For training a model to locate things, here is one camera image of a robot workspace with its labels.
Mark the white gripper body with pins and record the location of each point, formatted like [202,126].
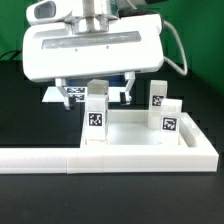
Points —
[87,38]

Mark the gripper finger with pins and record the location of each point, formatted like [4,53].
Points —
[69,101]
[125,97]

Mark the white square table top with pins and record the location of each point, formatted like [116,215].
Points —
[128,128]

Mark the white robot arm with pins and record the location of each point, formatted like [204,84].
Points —
[70,39]

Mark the white marker sheet with tags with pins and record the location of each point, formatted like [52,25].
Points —
[53,95]

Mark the white L-shaped obstacle fence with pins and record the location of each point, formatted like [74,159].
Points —
[197,156]

